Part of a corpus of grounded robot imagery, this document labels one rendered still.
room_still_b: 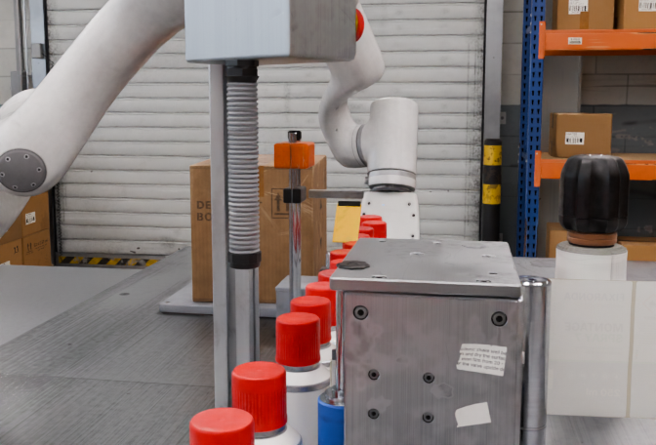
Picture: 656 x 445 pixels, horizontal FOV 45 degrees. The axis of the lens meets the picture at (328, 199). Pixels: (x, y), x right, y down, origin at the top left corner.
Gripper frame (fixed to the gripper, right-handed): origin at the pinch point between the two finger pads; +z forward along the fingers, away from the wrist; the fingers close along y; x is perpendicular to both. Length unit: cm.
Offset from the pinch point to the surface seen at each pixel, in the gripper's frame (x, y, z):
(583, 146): 308, 78, -116
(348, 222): -39.3, -1.2, -2.5
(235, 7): -60, -11, -20
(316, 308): -69, 1, 10
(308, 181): 12.3, -16.8, -20.2
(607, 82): 367, 102, -177
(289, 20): -64, -4, -17
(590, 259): -32.9, 27.3, 0.0
